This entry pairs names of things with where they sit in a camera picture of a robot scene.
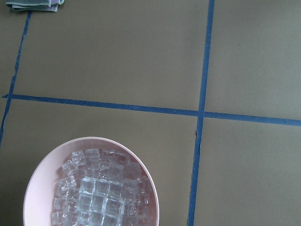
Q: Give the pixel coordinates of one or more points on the pile of clear ice cubes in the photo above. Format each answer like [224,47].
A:
[102,187]

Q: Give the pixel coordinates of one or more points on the pink bowl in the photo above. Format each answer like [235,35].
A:
[40,192]

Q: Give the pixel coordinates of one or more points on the grey folded cloth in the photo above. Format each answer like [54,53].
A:
[34,5]

